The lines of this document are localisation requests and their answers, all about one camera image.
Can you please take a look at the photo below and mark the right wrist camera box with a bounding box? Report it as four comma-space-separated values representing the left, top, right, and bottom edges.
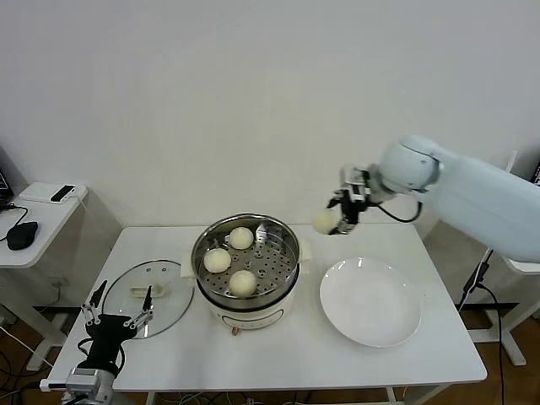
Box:
343, 179, 366, 203

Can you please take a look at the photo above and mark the black power adapter with cord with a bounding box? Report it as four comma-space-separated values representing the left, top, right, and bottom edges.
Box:
457, 261, 510, 405

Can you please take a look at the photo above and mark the black mouse cable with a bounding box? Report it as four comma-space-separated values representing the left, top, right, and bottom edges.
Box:
0, 203, 30, 245

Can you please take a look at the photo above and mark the flat white box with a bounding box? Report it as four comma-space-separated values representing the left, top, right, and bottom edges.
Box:
19, 183, 88, 204

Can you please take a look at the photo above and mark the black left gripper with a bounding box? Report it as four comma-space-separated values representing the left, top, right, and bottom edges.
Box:
81, 278, 154, 370

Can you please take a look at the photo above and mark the perforated steel steamer basket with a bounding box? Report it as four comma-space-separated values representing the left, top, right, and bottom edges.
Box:
191, 213, 304, 300

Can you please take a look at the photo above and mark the white side table with mouse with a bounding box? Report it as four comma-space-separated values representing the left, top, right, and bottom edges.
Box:
0, 181, 91, 372

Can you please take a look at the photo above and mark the round white plate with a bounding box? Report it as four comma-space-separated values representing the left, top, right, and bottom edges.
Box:
318, 257, 423, 348

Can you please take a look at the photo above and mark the white side table with cup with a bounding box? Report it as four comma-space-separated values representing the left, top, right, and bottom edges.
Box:
467, 256, 540, 367

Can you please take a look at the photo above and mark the round glass pot lid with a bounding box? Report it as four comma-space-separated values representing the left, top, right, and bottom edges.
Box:
102, 260, 196, 338

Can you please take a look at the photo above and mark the black computer mouse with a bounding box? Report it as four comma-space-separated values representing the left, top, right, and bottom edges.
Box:
8, 221, 41, 251

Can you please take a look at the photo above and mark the laptop beside black mouse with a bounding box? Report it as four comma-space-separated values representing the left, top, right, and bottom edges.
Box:
0, 145, 16, 212

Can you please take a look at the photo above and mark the white steamed baozi bun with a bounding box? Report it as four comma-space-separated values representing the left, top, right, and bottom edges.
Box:
203, 248, 232, 273
311, 209, 339, 235
229, 226, 256, 251
229, 269, 257, 298

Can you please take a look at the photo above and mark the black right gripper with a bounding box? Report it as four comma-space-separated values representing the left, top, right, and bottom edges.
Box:
327, 165, 385, 237

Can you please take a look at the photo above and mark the white electric cooker pot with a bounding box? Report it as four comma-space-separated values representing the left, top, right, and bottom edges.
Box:
180, 235, 316, 338

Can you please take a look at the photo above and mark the small black white device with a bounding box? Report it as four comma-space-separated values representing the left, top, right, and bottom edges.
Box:
51, 184, 79, 203

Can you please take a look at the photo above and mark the large white work table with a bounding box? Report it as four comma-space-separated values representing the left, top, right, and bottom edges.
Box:
46, 223, 489, 405

